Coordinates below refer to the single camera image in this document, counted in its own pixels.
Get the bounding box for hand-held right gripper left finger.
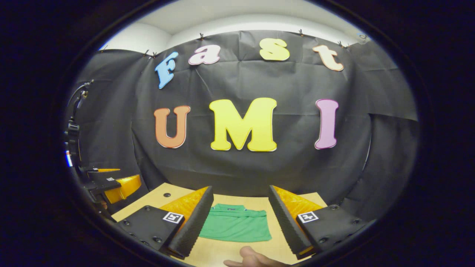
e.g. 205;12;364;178
116;186;214;259

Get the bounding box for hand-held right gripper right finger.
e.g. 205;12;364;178
269;185;373;260

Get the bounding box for green T-shirt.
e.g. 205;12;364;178
199;203;272;243

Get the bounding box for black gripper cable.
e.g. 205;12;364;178
67;79;95;125

